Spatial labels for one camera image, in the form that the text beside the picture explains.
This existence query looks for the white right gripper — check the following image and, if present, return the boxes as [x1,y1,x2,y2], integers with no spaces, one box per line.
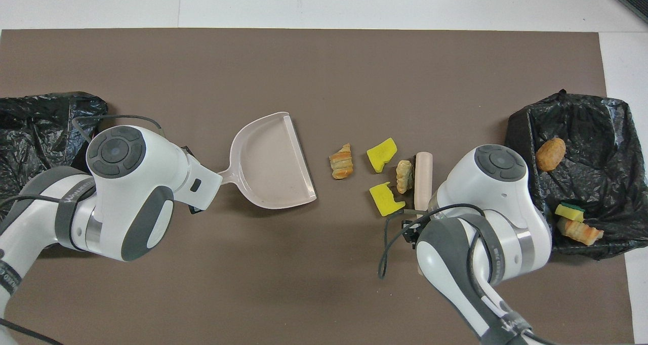
[402,209,431,247]

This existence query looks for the orange striped toy croissant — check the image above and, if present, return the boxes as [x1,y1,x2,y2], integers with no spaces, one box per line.
[329,143,354,180]

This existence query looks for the black bag lined trash bin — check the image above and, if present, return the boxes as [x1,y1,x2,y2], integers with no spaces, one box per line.
[504,89,648,261]
[0,92,109,219]

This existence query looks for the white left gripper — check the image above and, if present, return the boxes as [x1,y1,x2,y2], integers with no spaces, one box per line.
[185,150,223,210]

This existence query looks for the brown toy bread loaf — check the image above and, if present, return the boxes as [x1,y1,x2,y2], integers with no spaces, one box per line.
[536,138,567,172]

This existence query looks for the beige hand brush black bristles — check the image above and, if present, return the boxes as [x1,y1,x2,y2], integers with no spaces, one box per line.
[414,152,435,214]

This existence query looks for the beige plastic dustpan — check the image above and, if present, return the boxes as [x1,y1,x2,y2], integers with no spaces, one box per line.
[218,112,317,210]

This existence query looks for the yellow sponge piece green back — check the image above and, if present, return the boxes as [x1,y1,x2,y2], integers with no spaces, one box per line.
[555,202,586,222]

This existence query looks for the brown table mat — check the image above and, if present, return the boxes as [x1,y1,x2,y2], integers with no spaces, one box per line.
[0,28,636,345]

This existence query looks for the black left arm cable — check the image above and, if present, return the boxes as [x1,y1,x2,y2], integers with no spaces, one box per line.
[0,114,164,345]

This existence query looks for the pale beige toy cookie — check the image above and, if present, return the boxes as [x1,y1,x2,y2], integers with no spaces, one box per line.
[395,160,415,194]

